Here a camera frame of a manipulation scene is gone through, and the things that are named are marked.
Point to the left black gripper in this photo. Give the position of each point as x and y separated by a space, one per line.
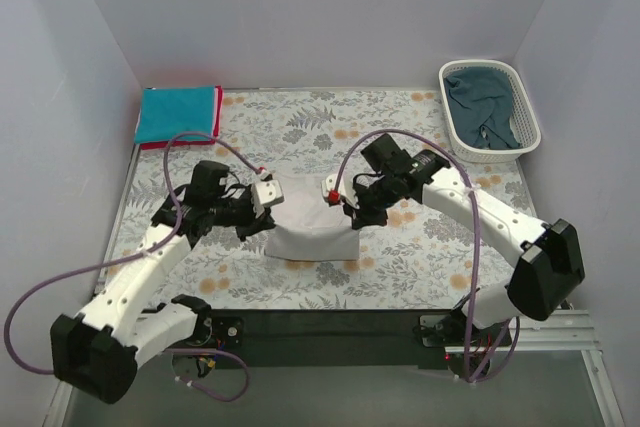
255 225

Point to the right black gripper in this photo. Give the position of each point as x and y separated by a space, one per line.
360 212

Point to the white t shirt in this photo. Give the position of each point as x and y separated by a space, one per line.
307 228

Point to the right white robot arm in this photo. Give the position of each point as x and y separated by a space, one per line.
546 258

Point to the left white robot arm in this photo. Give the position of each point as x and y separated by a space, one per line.
100 349

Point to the floral patterned table mat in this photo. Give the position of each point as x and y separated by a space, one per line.
420 259

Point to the folded red t shirt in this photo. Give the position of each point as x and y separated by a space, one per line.
218 112

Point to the folded teal t shirt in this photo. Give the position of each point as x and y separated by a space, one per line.
175 114

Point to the dark teal t shirt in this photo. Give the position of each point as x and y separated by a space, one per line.
481 103

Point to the white plastic laundry basket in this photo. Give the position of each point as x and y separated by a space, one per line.
523 120

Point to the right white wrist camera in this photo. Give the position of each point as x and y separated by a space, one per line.
334 191

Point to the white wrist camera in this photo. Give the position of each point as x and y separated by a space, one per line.
266 194
334 191

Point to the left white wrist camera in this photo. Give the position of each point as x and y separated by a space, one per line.
266 194

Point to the aluminium rail frame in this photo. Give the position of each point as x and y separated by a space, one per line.
554 377

